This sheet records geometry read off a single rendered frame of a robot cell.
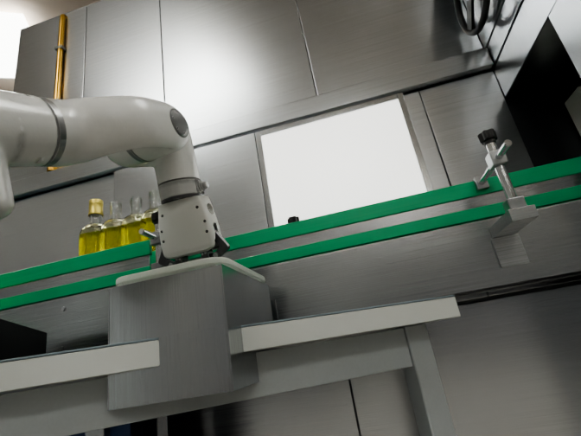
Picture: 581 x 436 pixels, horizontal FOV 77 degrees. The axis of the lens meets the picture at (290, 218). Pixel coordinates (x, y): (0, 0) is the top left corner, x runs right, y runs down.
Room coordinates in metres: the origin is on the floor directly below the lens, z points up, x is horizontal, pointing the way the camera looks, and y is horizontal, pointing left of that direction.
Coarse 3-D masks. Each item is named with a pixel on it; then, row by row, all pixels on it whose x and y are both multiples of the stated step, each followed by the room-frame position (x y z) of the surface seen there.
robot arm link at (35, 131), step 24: (0, 96) 0.30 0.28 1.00; (24, 96) 0.32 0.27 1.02; (0, 120) 0.30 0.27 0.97; (24, 120) 0.32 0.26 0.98; (48, 120) 0.34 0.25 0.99; (0, 144) 0.31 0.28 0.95; (24, 144) 0.33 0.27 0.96; (48, 144) 0.35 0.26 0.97; (0, 168) 0.32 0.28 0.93; (0, 192) 0.32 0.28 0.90; (0, 216) 0.34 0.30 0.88
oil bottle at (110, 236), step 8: (104, 224) 0.85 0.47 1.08; (112, 224) 0.84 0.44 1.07; (120, 224) 0.85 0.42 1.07; (104, 232) 0.85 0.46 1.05; (112, 232) 0.84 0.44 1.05; (120, 232) 0.85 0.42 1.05; (104, 240) 0.85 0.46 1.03; (112, 240) 0.84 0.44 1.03; (120, 240) 0.85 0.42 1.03; (104, 248) 0.85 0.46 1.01
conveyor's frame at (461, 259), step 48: (432, 240) 0.69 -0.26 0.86; (480, 240) 0.67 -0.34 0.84; (528, 240) 0.66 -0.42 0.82; (576, 240) 0.65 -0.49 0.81; (288, 288) 0.74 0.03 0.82; (336, 288) 0.72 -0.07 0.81; (384, 288) 0.71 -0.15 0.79; (432, 288) 0.69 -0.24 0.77; (480, 288) 0.68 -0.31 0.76; (48, 336) 0.72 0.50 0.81; (96, 336) 0.71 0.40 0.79
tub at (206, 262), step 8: (176, 264) 0.48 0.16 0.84; (184, 264) 0.48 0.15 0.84; (192, 264) 0.48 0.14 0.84; (200, 264) 0.47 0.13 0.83; (208, 264) 0.48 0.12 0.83; (216, 264) 0.49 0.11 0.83; (224, 264) 0.50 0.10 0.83; (232, 264) 0.50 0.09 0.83; (144, 272) 0.49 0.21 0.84; (152, 272) 0.49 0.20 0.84; (160, 272) 0.48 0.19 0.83; (168, 272) 0.49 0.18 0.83; (176, 272) 0.49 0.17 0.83; (248, 272) 0.57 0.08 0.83; (256, 272) 0.62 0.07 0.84; (120, 280) 0.50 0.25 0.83; (128, 280) 0.49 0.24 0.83; (136, 280) 0.50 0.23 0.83; (264, 280) 0.66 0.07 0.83
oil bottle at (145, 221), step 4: (152, 208) 0.83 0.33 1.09; (156, 208) 0.83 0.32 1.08; (144, 212) 0.83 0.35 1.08; (148, 212) 0.82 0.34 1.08; (152, 212) 0.82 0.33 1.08; (144, 216) 0.82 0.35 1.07; (148, 216) 0.82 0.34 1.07; (140, 220) 0.83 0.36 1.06; (144, 220) 0.82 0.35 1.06; (148, 220) 0.82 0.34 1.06; (140, 224) 0.83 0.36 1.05; (144, 224) 0.82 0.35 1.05; (148, 224) 0.82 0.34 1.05; (152, 224) 0.82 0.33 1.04; (144, 228) 0.82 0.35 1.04; (148, 228) 0.82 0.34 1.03; (152, 228) 0.82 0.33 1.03; (144, 236) 0.82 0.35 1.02; (152, 248) 0.82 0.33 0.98
